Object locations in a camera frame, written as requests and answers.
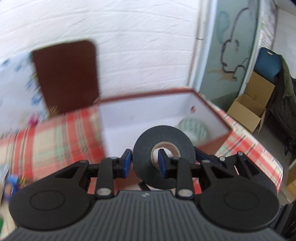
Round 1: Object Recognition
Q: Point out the red plaid bed sheet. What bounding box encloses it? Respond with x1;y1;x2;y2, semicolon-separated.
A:
1;106;283;189

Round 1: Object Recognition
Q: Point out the black tape roll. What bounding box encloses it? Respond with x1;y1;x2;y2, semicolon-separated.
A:
132;126;196;190

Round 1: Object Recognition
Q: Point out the dark brown headboard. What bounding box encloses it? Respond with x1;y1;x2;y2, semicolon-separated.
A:
33;40;99;115

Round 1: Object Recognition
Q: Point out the red shoe box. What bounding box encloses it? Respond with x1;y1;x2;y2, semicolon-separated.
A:
98;89;232;157

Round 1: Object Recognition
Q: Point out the cardboard box on floor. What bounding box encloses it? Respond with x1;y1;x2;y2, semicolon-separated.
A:
227;72;275;133

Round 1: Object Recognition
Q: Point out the patterned clear tape roll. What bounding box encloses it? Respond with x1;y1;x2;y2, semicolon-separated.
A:
177;118;209;146

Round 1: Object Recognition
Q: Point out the blue chair back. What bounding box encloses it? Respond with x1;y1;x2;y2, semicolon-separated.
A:
254;47;282;84

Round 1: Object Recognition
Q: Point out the floral mattress with text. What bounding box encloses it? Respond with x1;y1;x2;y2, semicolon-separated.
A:
0;52;49;138

